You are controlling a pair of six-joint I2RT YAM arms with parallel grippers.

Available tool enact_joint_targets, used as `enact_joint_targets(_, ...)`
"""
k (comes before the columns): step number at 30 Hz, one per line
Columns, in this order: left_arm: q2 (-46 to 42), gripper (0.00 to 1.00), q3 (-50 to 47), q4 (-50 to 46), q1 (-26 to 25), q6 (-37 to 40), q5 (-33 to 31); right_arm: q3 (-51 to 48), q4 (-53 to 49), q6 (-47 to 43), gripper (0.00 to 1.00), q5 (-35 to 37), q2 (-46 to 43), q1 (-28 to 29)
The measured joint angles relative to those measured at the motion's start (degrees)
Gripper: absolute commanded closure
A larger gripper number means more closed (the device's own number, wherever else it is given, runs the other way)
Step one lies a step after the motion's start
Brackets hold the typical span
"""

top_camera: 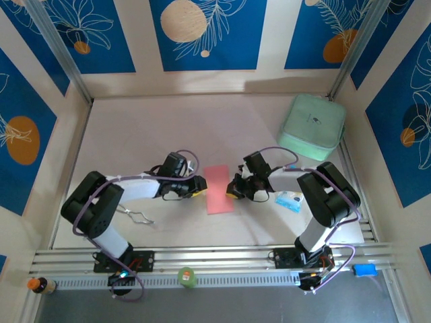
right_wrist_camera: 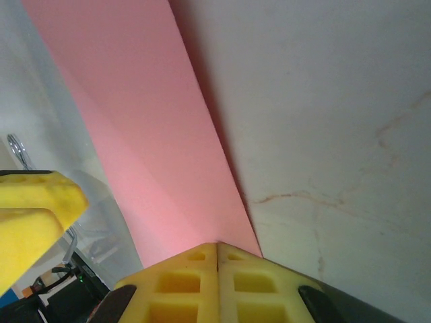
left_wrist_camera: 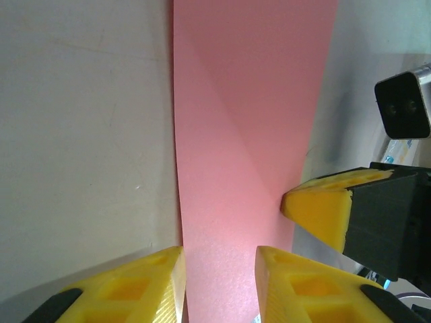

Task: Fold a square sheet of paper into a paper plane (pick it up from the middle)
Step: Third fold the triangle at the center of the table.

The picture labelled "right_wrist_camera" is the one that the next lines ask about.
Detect bent metal wire clip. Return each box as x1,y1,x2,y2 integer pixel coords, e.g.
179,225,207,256
6,133,81,270

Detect pink square paper sheet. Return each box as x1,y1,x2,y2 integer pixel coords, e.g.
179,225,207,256
20,0,264,270

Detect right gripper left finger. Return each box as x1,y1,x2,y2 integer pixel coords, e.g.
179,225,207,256
88,242,220,323

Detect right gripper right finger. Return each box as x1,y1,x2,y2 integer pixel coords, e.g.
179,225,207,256
218,242,350,323

